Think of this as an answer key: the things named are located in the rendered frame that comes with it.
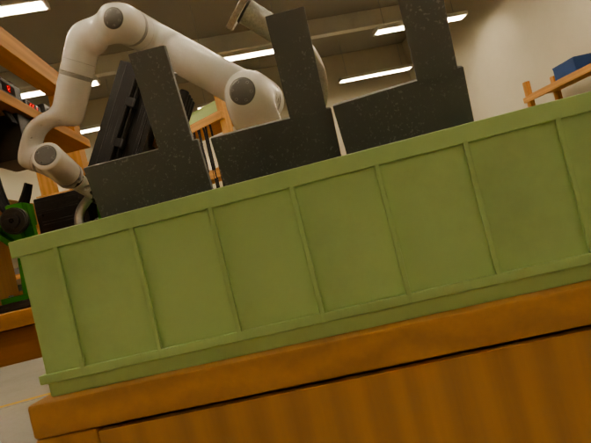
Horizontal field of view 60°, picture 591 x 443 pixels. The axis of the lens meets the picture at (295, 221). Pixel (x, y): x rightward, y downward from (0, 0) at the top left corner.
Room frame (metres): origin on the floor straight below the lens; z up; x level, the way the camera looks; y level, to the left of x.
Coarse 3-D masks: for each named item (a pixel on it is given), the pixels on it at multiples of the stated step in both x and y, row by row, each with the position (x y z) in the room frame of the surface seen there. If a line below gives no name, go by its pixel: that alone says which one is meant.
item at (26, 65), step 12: (0, 36) 1.90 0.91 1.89; (12, 36) 2.01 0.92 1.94; (0, 48) 1.91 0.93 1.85; (12, 48) 1.98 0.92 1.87; (24, 48) 2.10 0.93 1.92; (0, 60) 2.00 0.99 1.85; (12, 60) 2.03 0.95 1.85; (24, 60) 2.07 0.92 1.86; (36, 60) 2.20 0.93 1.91; (12, 72) 2.13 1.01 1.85; (24, 72) 2.16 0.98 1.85; (36, 72) 2.19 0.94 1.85; (48, 72) 2.32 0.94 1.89; (36, 84) 2.32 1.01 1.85; (48, 84) 2.35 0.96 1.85
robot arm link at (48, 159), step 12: (48, 144) 1.42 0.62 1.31; (36, 156) 1.41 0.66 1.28; (48, 156) 1.41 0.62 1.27; (60, 156) 1.41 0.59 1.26; (36, 168) 1.45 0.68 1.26; (48, 168) 1.40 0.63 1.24; (60, 168) 1.43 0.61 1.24; (72, 168) 1.48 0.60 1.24; (60, 180) 1.48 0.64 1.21; (72, 180) 1.51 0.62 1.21
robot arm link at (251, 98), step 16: (240, 80) 1.21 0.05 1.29; (256, 80) 1.21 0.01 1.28; (224, 96) 1.25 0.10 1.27; (240, 96) 1.21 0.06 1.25; (256, 96) 1.21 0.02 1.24; (272, 96) 1.24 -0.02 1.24; (240, 112) 1.23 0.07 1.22; (256, 112) 1.23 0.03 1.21; (272, 112) 1.24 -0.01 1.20; (240, 128) 1.27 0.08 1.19
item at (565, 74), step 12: (576, 60) 6.03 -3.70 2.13; (588, 60) 6.05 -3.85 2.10; (564, 72) 6.24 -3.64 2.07; (576, 72) 5.96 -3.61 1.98; (588, 72) 5.83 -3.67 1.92; (528, 84) 6.94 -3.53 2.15; (552, 84) 6.38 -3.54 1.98; (564, 84) 6.66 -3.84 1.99; (528, 96) 6.88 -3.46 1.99; (540, 96) 6.70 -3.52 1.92
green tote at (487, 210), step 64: (448, 128) 0.48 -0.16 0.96; (512, 128) 0.48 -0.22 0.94; (576, 128) 0.47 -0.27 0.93; (256, 192) 0.51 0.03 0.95; (320, 192) 0.50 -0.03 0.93; (384, 192) 0.49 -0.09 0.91; (448, 192) 0.49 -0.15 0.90; (512, 192) 0.48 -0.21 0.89; (576, 192) 0.47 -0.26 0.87; (64, 256) 0.54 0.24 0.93; (128, 256) 0.53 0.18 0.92; (192, 256) 0.52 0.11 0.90; (256, 256) 0.51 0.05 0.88; (320, 256) 0.51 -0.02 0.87; (384, 256) 0.50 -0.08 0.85; (448, 256) 0.49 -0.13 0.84; (512, 256) 0.48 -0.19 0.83; (576, 256) 0.48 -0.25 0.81; (64, 320) 0.54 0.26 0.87; (128, 320) 0.53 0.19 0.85; (192, 320) 0.52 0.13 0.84; (256, 320) 0.51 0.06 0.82; (320, 320) 0.50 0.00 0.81; (384, 320) 0.50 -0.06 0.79; (64, 384) 0.54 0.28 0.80
